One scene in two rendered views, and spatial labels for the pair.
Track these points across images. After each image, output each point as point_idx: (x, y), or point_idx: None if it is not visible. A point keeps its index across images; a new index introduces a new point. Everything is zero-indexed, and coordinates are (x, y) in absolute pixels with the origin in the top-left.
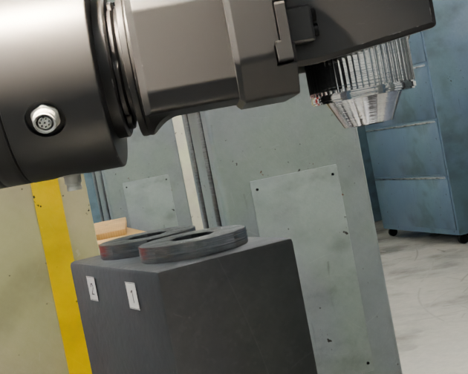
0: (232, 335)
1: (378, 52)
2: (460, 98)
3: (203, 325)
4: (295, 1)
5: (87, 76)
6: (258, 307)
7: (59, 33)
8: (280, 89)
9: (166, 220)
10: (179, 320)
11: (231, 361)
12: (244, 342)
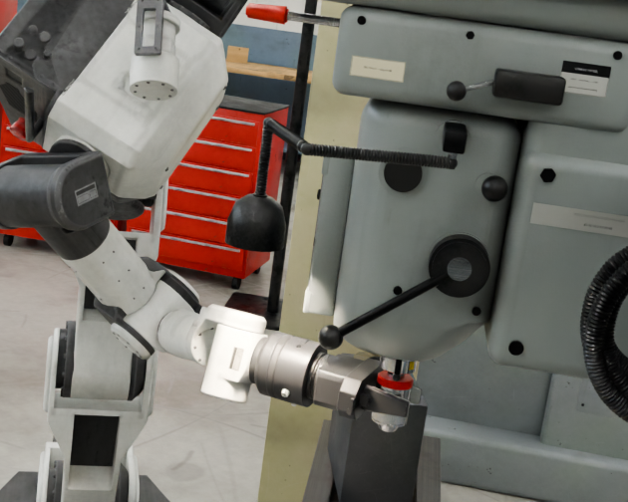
0: (381, 437)
1: (389, 414)
2: None
3: (368, 428)
4: (367, 391)
5: (299, 387)
6: (398, 430)
7: (296, 373)
8: (349, 417)
9: None
10: (357, 422)
11: (375, 448)
12: (385, 442)
